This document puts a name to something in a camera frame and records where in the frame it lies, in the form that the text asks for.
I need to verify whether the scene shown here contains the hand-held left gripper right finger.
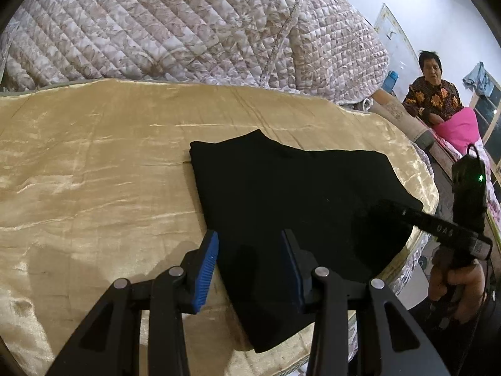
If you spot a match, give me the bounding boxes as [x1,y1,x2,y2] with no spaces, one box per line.
[281,228,451,376]

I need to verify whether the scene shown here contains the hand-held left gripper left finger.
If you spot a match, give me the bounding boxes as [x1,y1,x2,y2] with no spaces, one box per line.
[45,230,220,376]

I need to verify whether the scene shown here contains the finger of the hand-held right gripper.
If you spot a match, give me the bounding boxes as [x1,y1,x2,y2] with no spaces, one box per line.
[368,199,493,260]

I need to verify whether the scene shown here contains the black pants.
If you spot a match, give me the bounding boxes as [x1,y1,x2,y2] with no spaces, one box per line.
[189,128,425,355]

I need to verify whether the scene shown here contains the person's right hand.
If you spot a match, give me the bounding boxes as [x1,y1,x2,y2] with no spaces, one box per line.
[434,262,487,322]

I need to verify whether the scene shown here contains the pink blanket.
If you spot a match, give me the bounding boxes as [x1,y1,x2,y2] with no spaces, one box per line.
[434,107,485,162]

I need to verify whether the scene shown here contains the hanging blue cloth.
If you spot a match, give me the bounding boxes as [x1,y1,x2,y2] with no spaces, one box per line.
[462,62,494,97]

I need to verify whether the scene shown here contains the golden satin bed sheet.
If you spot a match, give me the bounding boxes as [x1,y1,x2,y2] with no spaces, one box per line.
[0,78,441,376]

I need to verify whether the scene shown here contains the white framed board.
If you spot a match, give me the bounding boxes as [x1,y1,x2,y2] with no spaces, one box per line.
[374,3,421,100]

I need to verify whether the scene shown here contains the floral quilted blanket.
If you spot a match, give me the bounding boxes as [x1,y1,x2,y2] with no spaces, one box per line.
[0,0,392,106]

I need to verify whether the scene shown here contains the window with pale frame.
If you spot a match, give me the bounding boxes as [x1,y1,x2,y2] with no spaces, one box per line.
[470,74,501,147]

